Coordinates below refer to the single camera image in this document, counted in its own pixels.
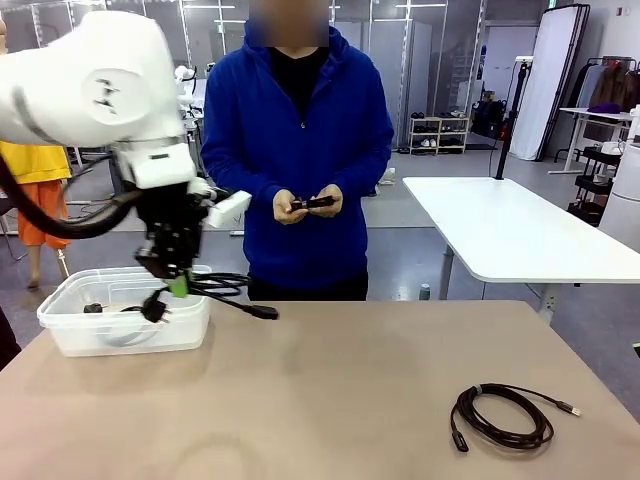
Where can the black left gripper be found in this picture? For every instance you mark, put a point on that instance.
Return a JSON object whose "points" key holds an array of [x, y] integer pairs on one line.
{"points": [[170, 212]]}

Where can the person's left forearm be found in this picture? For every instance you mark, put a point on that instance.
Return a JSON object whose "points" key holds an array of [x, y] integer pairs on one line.
{"points": [[367, 175]]}

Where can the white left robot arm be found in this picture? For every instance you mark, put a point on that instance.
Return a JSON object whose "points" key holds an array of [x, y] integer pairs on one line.
{"points": [[75, 85]]}

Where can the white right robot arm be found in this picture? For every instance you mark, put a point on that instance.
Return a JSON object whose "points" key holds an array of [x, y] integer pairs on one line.
{"points": [[625, 200]]}

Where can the person's right forearm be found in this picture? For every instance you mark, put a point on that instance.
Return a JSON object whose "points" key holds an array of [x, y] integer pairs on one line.
{"points": [[235, 180]]}

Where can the person's right hand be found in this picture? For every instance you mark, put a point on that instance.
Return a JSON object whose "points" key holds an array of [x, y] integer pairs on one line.
{"points": [[286, 212]]}

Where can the person's left hand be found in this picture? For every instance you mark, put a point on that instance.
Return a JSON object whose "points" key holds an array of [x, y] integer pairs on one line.
{"points": [[335, 197]]}

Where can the clear plastic storage container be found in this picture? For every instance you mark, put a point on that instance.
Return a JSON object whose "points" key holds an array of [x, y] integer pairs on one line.
{"points": [[125, 335]]}

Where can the person in blue hoodie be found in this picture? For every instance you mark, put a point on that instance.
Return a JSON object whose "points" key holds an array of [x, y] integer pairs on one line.
{"points": [[300, 250]]}

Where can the mannequin yellow hoodie orange shorts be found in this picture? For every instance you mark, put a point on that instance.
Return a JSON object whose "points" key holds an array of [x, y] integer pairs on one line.
{"points": [[40, 210]]}

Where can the grey workbench with equipment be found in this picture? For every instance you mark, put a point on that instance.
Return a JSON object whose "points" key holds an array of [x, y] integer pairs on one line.
{"points": [[192, 125]]}

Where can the dark cloth-covered object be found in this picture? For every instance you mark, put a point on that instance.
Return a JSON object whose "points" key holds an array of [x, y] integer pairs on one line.
{"points": [[7, 340]]}

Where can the small white background robot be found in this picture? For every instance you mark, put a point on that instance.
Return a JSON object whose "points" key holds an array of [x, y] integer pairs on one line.
{"points": [[185, 75]]}

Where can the small grey cup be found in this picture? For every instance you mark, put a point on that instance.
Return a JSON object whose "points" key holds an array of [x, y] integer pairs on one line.
{"points": [[425, 292]]}

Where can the wooden shoe rack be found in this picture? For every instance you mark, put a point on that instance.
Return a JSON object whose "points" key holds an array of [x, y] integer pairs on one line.
{"points": [[440, 135]]}

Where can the large white table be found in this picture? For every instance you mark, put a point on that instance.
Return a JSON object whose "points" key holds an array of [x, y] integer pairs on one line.
{"points": [[500, 225]]}

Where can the black bags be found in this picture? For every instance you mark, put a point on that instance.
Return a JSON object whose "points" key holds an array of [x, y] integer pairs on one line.
{"points": [[487, 117]]}

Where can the black pole stand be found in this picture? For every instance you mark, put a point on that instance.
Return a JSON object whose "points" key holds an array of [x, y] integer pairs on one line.
{"points": [[510, 125]]}

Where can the white folding screen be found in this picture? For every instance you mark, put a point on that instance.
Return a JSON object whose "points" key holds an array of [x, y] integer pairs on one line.
{"points": [[550, 75]]}

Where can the black utility cart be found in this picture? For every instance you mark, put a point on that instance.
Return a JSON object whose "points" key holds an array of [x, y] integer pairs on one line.
{"points": [[595, 185]]}

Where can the white desk thin legs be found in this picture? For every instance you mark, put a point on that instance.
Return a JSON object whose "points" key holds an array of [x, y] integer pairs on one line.
{"points": [[595, 116]]}

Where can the purple cloth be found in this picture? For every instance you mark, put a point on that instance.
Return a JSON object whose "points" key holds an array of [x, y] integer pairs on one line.
{"points": [[605, 107]]}

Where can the clothes rack with coats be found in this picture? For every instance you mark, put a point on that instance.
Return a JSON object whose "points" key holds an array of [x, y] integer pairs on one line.
{"points": [[615, 85]]}

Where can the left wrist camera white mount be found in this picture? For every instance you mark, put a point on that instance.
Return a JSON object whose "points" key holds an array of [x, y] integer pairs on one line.
{"points": [[230, 209]]}

